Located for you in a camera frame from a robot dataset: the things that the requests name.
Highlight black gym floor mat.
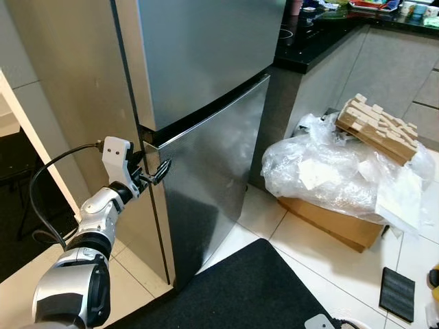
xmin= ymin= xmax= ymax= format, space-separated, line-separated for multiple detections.
xmin=0 ymin=129 xmax=82 ymax=283

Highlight small black ribbed mat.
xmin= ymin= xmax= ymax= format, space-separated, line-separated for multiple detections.
xmin=379 ymin=267 xmax=417 ymax=324

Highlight black kitchen counter top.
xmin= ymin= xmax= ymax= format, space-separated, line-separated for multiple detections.
xmin=274 ymin=0 xmax=439 ymax=74

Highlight black rug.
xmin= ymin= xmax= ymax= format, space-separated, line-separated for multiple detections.
xmin=108 ymin=238 xmax=344 ymax=329

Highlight wooden slotted block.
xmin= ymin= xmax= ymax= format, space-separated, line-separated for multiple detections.
xmin=335 ymin=93 xmax=420 ymax=166

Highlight clear plastic wrap heap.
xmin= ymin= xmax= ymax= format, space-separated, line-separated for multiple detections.
xmin=261 ymin=113 xmax=439 ymax=227

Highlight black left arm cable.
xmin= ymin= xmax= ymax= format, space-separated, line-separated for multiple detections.
xmin=29 ymin=142 xmax=105 ymax=251

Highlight large brown cardboard box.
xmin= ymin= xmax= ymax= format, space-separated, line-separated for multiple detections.
xmin=276 ymin=195 xmax=385 ymax=254

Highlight grey kitchen cabinets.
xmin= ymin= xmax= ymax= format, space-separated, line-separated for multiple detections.
xmin=250 ymin=26 xmax=439 ymax=189

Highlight red tray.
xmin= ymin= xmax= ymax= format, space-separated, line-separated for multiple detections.
xmin=348 ymin=0 xmax=400 ymax=13

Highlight white foam sheet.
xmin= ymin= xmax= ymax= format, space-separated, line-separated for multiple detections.
xmin=375 ymin=167 xmax=426 ymax=235

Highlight steel fridge cabinet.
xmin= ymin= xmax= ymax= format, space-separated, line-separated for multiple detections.
xmin=5 ymin=0 xmax=178 ymax=289

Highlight steel fridge main door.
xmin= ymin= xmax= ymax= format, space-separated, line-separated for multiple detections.
xmin=143 ymin=72 xmax=272 ymax=289

